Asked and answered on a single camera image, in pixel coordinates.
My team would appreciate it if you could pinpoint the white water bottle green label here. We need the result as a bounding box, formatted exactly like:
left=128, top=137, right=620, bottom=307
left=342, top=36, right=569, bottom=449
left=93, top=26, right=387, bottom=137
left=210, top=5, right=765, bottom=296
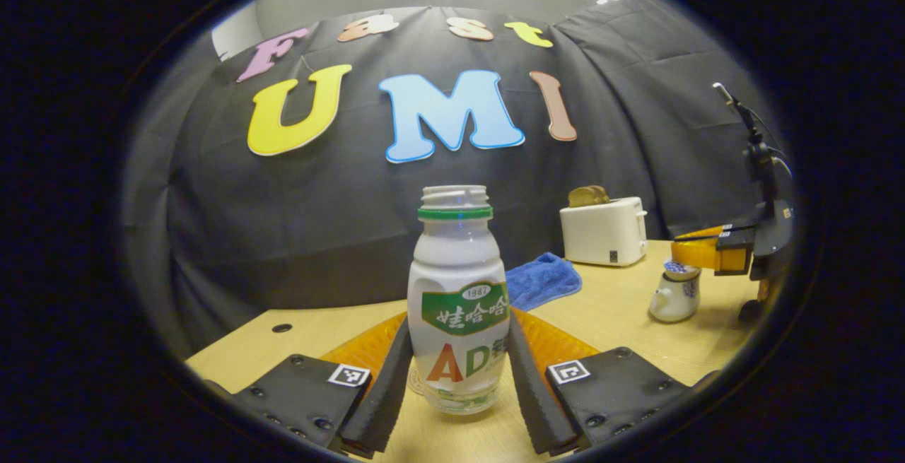
left=407, top=185, right=511, bottom=416

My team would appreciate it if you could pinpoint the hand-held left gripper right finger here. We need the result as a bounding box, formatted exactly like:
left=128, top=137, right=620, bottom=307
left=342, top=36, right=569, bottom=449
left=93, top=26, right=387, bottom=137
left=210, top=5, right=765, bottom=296
left=506, top=306, right=718, bottom=458

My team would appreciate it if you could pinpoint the blue towel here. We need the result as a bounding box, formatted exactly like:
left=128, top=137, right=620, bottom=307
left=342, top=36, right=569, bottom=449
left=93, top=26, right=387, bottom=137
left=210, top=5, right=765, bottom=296
left=505, top=252, right=583, bottom=312

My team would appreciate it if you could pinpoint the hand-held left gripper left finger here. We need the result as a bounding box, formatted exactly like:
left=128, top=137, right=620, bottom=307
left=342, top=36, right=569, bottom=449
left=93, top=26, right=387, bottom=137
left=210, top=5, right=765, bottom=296
left=205, top=311, right=413, bottom=458

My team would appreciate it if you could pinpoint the black backdrop cloth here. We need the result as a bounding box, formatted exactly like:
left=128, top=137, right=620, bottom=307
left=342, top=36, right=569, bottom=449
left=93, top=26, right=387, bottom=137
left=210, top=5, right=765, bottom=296
left=120, top=0, right=793, bottom=361

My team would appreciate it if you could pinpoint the white blue-patterned teacup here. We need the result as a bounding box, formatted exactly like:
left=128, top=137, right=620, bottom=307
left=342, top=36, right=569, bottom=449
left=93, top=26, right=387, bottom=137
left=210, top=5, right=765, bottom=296
left=648, top=274, right=702, bottom=324

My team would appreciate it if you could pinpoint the white blue teacup lid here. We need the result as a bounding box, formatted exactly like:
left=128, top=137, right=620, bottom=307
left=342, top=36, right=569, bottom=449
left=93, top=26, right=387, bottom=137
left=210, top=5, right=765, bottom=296
left=662, top=259, right=702, bottom=281

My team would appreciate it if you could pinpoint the white toaster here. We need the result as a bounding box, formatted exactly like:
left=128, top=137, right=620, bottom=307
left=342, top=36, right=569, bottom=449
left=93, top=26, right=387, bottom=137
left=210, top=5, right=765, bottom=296
left=559, top=197, right=648, bottom=267

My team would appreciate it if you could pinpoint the brown toast slice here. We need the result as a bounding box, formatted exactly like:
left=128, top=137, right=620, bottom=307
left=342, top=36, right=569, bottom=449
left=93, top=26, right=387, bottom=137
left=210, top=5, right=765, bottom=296
left=568, top=185, right=610, bottom=209

